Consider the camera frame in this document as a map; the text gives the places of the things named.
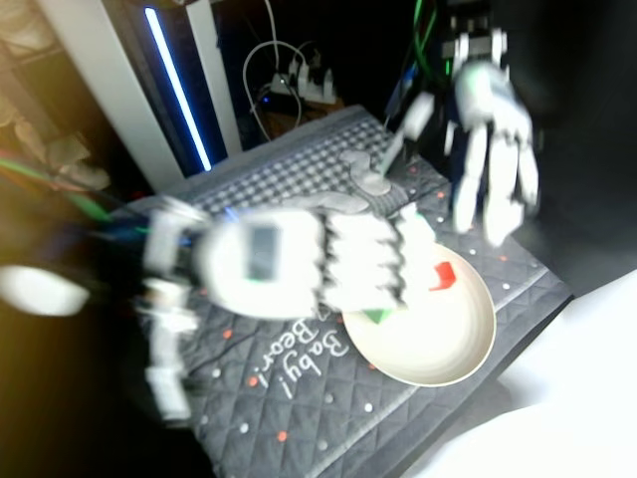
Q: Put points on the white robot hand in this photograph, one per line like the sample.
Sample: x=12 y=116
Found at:
x=490 y=99
x=288 y=264

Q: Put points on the white round plate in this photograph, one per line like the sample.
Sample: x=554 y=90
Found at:
x=433 y=338

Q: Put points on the white backdrop board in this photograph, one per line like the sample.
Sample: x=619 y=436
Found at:
x=547 y=398

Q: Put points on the green rectangular block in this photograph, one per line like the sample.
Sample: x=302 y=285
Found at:
x=379 y=316

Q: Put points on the white column with blue light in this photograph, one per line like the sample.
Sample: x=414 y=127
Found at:
x=129 y=89

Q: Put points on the grey quilt with bear print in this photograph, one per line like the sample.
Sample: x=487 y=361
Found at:
x=308 y=408

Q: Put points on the red rectangular block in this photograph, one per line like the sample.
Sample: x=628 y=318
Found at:
x=443 y=276

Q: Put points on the white power strip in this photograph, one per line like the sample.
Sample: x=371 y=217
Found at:
x=311 y=82

